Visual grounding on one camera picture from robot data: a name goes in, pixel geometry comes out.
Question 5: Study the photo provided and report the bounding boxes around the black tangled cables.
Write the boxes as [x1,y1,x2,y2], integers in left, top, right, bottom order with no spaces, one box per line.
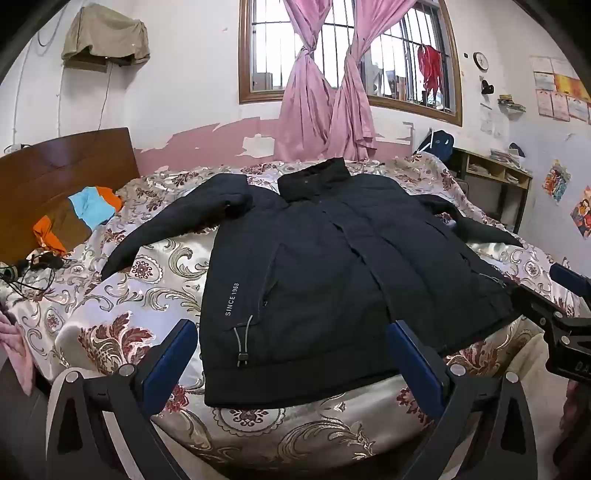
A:
[0,251,75,297]

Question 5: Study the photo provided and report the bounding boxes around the wooden framed barred window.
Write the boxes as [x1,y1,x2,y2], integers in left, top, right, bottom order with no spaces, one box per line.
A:
[239,0,463,127]

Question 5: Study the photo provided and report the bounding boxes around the cloth-covered wall box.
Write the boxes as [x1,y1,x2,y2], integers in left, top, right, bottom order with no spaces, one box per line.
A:
[61,4,151,65]

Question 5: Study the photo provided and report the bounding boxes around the group of wall certificates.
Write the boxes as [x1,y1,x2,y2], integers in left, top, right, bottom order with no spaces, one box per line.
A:
[531,56,591,123]

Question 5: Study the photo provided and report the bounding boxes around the black padded jacket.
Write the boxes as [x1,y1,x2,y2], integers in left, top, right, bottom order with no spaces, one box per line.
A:
[100,157,525,409]

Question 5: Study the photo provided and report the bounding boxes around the wooden shelf desk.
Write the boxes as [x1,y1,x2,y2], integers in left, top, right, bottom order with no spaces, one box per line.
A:
[450,148,534,234]

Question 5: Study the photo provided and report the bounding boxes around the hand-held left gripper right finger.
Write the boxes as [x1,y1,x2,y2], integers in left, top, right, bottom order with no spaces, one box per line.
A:
[387,319,539,480]

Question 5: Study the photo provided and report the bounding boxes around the blue backpack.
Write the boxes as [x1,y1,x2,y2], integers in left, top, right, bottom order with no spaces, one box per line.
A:
[416,130,455,160]

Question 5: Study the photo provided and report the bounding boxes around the red hanging garment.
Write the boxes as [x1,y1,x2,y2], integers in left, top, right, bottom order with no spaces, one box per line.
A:
[417,45,444,105]

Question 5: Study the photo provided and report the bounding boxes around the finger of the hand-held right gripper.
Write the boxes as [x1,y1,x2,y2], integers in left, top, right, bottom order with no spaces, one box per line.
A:
[510,285,579,337]
[549,262,591,302]

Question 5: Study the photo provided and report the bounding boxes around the orange blue brown garment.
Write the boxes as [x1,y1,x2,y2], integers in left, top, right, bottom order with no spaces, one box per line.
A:
[32,186,124,256]

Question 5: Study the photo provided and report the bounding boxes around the pink knotted curtain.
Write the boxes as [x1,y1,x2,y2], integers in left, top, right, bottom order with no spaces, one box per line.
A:
[325,0,403,161]
[273,0,339,162]

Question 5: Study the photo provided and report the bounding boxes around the colourful cartoon wall sticker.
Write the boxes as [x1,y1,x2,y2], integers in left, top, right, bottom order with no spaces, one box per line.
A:
[570,185,591,239]
[542,160,572,203]

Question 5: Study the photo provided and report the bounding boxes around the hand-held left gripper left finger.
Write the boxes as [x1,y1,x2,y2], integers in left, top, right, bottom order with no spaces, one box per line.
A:
[46,318,199,480]

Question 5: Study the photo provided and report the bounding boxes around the pink fuzzy cloth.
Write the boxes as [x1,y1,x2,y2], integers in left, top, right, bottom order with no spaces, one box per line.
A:
[0,309,36,398]

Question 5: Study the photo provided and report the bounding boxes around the wooden headboard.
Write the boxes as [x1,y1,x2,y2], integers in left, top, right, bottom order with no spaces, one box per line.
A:
[0,128,141,265]

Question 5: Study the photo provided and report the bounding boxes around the floral satin bedspread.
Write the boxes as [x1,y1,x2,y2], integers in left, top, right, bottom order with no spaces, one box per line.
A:
[0,152,583,480]

